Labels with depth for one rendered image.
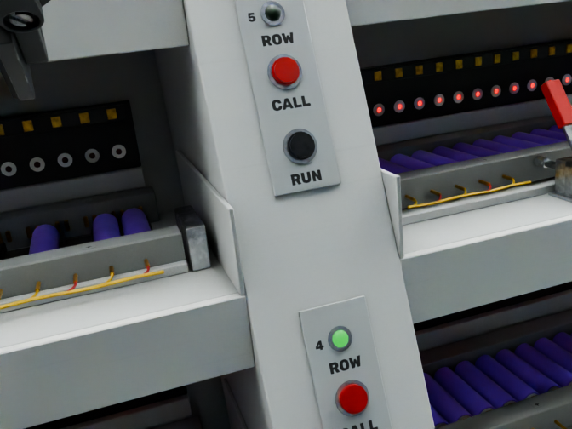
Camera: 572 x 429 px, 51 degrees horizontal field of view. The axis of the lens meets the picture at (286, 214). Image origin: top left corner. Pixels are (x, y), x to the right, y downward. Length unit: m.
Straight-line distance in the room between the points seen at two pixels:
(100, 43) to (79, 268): 0.13
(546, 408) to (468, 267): 0.16
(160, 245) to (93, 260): 0.04
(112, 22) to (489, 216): 0.27
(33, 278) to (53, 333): 0.05
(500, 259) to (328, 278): 0.12
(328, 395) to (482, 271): 0.12
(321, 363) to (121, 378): 0.11
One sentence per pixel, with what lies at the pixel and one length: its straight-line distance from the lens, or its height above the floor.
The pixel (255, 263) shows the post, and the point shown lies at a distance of 0.33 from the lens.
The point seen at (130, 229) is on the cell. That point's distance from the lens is 0.41.
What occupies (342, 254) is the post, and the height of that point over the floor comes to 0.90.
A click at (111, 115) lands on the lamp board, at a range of 0.49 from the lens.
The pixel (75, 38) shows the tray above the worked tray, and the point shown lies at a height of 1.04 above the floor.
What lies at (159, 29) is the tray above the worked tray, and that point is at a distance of 0.36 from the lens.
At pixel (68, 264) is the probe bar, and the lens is 0.37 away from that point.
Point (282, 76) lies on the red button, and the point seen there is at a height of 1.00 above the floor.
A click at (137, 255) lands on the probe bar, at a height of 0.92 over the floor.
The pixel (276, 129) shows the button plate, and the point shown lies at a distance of 0.34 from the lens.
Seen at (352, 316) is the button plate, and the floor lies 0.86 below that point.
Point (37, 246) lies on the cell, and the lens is 0.42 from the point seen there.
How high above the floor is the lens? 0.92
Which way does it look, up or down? 1 degrees up
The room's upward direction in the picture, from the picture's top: 12 degrees counter-clockwise
